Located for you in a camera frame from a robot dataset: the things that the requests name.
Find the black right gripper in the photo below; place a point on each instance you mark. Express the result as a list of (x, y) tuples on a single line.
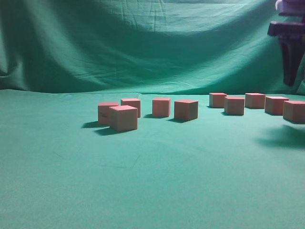
[(293, 32)]

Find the pink cube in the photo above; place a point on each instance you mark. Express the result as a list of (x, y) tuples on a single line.
[(103, 111), (294, 111), (234, 105), (255, 100), (123, 118), (216, 100), (274, 105), (133, 102)]

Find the pink cube placed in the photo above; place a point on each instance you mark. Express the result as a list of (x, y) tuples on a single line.
[(161, 107), (186, 109)]

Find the green cloth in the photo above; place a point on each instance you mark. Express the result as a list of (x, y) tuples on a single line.
[(60, 169)]

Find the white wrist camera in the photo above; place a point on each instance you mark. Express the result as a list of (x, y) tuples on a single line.
[(279, 5)]

